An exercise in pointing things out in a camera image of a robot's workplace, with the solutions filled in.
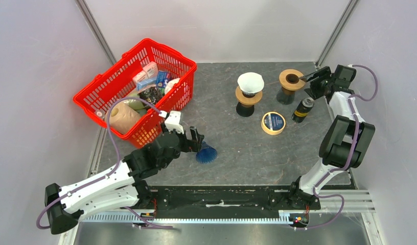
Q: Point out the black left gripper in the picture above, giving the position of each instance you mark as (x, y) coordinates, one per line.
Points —
(193, 145)

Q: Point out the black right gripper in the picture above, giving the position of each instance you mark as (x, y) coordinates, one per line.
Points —
(323, 73)

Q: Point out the wooden dripper ring holder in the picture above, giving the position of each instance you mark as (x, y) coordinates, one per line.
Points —
(247, 100)

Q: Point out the white paper coffee filter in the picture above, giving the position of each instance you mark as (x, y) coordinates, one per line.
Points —
(250, 82)

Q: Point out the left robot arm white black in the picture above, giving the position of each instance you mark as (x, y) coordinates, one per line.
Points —
(122, 185)

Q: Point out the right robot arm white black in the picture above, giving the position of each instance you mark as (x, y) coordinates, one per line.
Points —
(348, 138)

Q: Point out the black drink can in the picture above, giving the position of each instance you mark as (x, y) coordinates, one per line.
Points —
(303, 109)

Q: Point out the grey glass carafe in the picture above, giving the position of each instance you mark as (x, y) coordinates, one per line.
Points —
(285, 96)

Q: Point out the black carafe red band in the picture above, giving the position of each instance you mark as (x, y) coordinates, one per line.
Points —
(244, 110)

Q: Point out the white round object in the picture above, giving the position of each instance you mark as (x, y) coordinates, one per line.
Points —
(170, 85)

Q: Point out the masking tape roll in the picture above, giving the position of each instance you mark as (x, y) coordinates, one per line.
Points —
(273, 123)

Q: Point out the dark snack bag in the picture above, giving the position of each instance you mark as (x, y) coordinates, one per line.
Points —
(152, 94)

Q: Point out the green pear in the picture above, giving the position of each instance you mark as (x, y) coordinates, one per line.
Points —
(135, 104)

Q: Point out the blue white box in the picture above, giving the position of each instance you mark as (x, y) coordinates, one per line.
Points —
(161, 81)

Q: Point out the beige toilet paper roll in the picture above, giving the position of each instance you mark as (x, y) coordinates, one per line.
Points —
(122, 118)

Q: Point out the red plastic shopping basket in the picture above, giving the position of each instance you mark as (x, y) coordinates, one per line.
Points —
(96, 98)

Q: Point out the pink white pack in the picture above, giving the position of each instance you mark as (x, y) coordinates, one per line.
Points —
(149, 71)

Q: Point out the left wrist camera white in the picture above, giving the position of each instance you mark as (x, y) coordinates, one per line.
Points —
(173, 122)

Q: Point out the black mounting base rail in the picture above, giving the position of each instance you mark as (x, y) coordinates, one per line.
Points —
(223, 203)

